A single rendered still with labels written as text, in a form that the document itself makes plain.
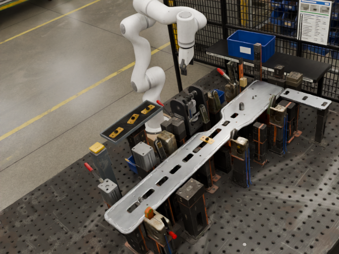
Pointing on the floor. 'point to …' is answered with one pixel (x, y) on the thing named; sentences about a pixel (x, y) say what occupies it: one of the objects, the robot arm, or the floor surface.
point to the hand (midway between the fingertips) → (187, 68)
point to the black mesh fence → (252, 32)
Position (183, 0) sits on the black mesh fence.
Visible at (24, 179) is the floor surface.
